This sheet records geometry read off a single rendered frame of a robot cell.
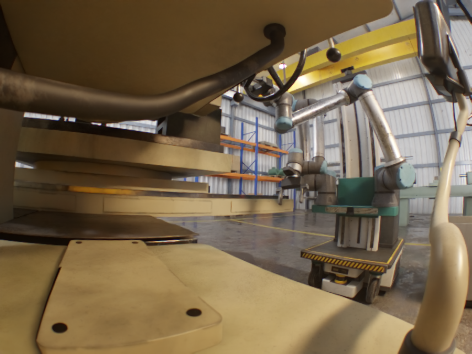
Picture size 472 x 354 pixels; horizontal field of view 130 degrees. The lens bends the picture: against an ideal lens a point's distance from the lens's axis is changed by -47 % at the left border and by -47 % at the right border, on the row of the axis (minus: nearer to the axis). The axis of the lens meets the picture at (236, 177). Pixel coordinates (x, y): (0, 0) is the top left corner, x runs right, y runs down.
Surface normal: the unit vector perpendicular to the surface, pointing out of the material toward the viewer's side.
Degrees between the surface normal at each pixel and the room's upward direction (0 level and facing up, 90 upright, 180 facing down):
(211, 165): 90
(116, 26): 180
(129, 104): 91
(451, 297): 59
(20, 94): 121
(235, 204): 90
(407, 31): 90
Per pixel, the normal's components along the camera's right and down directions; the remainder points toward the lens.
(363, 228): -0.79, -0.07
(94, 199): 0.61, -0.04
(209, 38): -0.04, 1.00
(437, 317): -0.90, -0.28
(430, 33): -0.92, -0.06
